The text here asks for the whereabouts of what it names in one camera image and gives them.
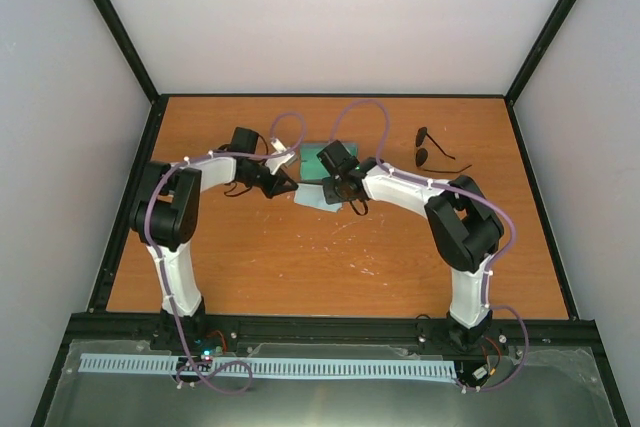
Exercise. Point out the light blue cleaning cloth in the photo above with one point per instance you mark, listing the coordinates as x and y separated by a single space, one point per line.
312 196

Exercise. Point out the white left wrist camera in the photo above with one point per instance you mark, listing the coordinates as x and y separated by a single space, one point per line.
281 157

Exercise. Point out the dark round sunglasses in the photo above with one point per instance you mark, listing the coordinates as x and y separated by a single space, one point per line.
431 157

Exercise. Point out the grey-blue glasses case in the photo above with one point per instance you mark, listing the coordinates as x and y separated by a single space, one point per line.
315 162

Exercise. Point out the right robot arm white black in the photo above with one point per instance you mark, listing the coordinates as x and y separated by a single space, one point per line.
465 229

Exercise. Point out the black corner frame post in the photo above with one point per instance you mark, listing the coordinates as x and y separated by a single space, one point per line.
543 41
125 44

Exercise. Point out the light blue slotted cable duct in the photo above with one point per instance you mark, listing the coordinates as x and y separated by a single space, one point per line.
278 368

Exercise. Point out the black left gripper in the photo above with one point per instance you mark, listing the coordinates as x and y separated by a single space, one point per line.
277 186

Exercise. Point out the black right corner frame post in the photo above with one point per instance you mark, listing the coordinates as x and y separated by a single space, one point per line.
543 41

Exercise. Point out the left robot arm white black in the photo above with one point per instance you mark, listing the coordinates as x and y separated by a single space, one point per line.
165 209

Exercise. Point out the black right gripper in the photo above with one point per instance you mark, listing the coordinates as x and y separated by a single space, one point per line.
330 194

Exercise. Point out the black mounting rail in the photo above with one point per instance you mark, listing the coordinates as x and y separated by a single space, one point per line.
423 336

